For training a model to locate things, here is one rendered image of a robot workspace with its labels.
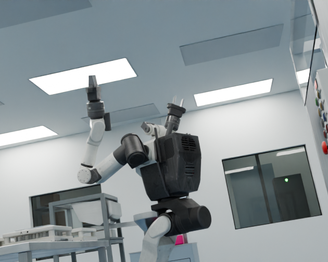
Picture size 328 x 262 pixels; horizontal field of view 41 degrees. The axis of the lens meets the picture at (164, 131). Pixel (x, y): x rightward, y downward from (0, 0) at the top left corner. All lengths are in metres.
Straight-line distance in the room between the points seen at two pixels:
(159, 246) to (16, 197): 5.91
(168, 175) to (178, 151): 0.13
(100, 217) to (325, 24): 4.28
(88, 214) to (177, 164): 3.39
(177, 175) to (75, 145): 5.67
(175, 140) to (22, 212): 5.99
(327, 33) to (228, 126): 5.86
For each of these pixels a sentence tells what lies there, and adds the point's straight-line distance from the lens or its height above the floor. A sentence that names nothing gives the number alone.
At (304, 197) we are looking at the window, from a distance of 7.28.
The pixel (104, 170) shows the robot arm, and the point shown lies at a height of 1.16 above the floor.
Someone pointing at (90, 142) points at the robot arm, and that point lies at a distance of 2.25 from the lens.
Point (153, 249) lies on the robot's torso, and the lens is 2.31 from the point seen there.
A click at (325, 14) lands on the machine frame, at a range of 1.55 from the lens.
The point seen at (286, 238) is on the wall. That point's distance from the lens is 7.12.
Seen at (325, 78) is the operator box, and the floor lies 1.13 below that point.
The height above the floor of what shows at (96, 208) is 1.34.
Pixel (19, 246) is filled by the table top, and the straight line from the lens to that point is 1.85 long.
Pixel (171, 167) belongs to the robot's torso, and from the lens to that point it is 2.18.
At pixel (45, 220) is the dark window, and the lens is 7.89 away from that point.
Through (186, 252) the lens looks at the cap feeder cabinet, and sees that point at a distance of 4.39.
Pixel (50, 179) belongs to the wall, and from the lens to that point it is 7.81.
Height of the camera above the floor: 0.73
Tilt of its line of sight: 15 degrees up
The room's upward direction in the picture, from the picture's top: 9 degrees counter-clockwise
